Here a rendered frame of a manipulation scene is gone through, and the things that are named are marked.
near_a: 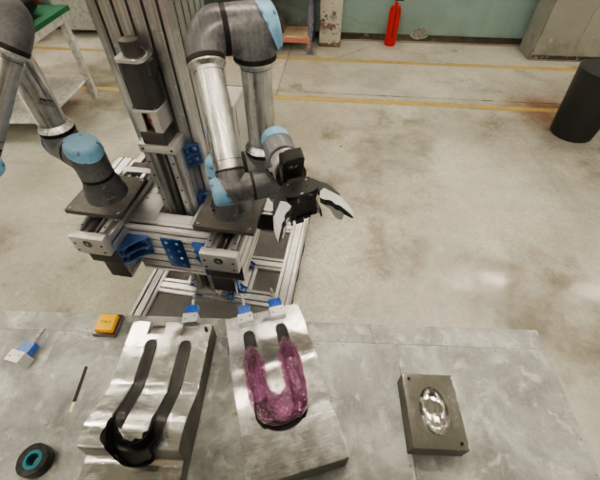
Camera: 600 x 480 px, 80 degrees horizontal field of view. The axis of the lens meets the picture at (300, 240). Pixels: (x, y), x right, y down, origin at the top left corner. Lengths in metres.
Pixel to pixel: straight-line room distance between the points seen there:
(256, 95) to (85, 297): 1.95
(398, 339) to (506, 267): 1.63
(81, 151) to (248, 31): 0.71
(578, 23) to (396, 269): 4.43
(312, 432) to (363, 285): 1.47
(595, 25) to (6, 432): 6.43
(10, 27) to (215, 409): 1.17
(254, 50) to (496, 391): 1.21
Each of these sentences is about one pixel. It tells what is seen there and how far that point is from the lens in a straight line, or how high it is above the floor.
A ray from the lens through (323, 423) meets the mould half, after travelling 1.06.
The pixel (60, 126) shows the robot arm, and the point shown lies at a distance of 1.52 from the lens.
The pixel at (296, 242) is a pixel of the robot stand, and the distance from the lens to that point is 2.28.
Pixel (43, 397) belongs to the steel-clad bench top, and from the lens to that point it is 1.43.
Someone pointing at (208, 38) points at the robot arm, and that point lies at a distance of 0.99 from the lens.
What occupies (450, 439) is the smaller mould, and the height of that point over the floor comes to 0.87.
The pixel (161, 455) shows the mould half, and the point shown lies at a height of 0.89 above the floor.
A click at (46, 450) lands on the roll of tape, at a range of 1.32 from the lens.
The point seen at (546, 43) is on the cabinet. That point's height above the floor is 0.22.
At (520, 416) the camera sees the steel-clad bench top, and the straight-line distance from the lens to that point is 1.35.
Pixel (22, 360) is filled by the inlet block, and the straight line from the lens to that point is 1.48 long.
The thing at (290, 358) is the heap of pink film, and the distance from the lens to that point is 1.11.
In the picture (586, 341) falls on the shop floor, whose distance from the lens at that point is 2.72.
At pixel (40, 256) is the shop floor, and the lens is 3.09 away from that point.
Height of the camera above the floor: 1.94
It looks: 48 degrees down
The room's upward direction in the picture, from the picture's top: straight up
